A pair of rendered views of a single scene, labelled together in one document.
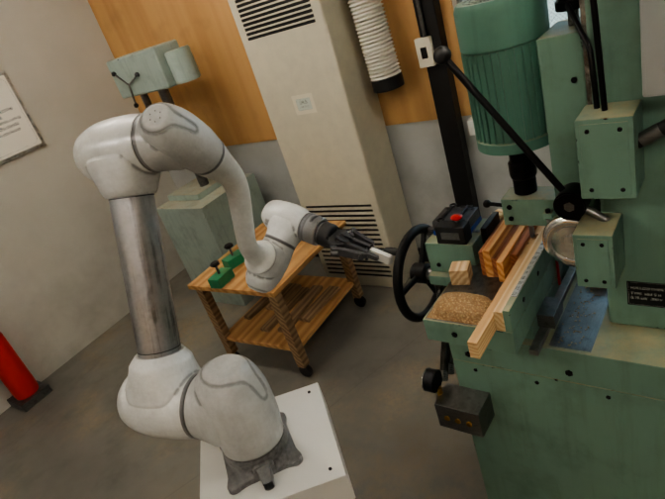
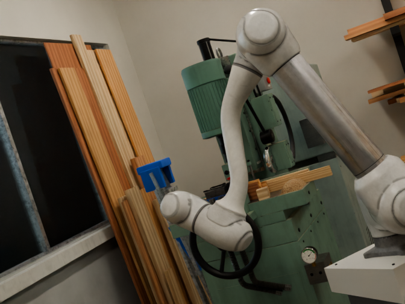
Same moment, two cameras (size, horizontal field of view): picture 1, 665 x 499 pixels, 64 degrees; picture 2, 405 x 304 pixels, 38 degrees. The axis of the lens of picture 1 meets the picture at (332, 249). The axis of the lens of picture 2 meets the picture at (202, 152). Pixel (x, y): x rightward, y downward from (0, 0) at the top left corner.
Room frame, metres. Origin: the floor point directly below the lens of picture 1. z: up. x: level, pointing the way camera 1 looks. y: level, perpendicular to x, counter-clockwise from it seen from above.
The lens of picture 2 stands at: (2.09, 1.87, 1.22)
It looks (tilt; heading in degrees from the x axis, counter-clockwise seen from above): 2 degrees down; 249
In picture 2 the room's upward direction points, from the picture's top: 19 degrees counter-clockwise
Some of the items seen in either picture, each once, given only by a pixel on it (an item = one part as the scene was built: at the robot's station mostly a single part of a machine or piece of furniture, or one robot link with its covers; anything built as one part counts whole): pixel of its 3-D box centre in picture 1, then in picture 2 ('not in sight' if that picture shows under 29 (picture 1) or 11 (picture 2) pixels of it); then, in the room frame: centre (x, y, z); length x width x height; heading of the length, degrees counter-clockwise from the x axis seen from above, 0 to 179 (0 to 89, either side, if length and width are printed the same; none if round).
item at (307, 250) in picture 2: (433, 383); (310, 256); (1.06, -0.14, 0.65); 0.06 x 0.04 x 0.08; 136
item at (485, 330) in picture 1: (518, 273); (268, 187); (1.02, -0.39, 0.92); 0.54 x 0.02 x 0.04; 136
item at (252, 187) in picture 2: (497, 243); (237, 195); (1.15, -0.40, 0.93); 0.20 x 0.01 x 0.07; 136
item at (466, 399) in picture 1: (463, 409); (320, 268); (1.01, -0.19, 0.58); 0.12 x 0.08 x 0.08; 46
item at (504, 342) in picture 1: (495, 260); (238, 212); (1.18, -0.39, 0.87); 0.61 x 0.30 x 0.06; 136
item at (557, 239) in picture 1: (573, 241); (270, 159); (0.92, -0.48, 1.02); 0.12 x 0.03 x 0.12; 46
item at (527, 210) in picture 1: (536, 209); (237, 170); (1.09, -0.48, 1.03); 0.14 x 0.07 x 0.09; 46
